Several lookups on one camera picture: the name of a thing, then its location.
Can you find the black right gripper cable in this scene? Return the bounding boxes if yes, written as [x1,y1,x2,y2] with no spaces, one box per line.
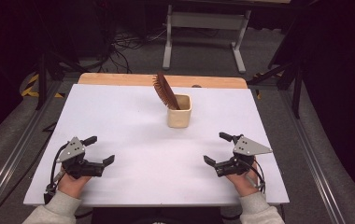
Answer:
[247,158,266,194]

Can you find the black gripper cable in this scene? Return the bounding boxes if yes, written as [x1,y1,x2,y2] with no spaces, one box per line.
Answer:
[43,143,69,204]
[247,158,266,194]

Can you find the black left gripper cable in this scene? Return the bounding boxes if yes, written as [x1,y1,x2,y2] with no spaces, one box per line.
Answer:
[43,143,69,204]

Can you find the black metal stand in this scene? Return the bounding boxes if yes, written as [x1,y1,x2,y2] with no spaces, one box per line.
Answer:
[35,52,83,111]
[248,59,305,119]

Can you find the wooden table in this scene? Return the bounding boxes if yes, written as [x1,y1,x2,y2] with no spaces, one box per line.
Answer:
[78,73,249,90]

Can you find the cream square cup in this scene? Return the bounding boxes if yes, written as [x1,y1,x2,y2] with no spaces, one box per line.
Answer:
[166,93,193,129]

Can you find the white board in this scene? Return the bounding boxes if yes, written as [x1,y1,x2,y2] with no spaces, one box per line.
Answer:
[23,83,291,207]

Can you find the aluminium rail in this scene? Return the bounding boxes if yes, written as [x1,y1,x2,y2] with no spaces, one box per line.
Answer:
[279,90,348,224]
[0,80,64,224]

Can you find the person's left hand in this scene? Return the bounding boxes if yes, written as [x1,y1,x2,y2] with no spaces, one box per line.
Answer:
[57,169,92,200]

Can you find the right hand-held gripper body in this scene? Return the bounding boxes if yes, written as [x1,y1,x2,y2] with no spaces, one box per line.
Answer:
[214,134,274,178]

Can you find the person's right hand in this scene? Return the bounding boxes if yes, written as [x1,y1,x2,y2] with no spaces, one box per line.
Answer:
[225,161,259,198]

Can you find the grey metal stand frame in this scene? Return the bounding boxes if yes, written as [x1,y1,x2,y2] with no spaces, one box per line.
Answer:
[162,4,252,75]

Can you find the brown wooden hairbrush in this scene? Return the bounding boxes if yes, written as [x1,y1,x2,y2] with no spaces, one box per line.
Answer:
[152,71,181,111]

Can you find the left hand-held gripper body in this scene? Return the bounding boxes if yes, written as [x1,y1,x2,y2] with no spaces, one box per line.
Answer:
[55,135,106,180]

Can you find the bundle of black floor cables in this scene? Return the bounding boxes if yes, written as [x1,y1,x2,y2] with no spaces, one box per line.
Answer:
[104,27,167,74]

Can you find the yellow black striped floor tape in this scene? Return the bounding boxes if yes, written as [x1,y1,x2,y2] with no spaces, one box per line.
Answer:
[253,73,282,101]
[21,73,64,99]

